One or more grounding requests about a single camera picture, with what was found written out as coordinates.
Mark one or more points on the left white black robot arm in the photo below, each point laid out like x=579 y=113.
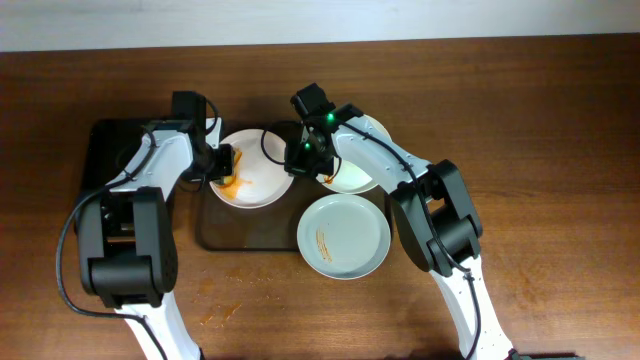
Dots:
x=126 y=249

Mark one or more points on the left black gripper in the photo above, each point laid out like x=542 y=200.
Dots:
x=223 y=163

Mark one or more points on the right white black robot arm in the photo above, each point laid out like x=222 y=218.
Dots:
x=437 y=222

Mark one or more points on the yellow green scrub sponge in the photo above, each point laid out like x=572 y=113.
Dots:
x=229 y=161

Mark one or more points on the light grey plate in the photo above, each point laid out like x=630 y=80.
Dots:
x=343 y=237

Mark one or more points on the dark brown serving tray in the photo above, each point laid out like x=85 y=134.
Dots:
x=222 y=227

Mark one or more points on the cream plate with sauce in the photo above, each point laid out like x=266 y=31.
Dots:
x=346 y=178

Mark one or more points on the black sponge tray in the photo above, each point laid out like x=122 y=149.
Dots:
x=129 y=175

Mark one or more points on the pink plate with sauce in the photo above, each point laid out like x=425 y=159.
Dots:
x=258 y=181

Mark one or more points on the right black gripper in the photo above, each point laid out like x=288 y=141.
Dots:
x=298 y=163

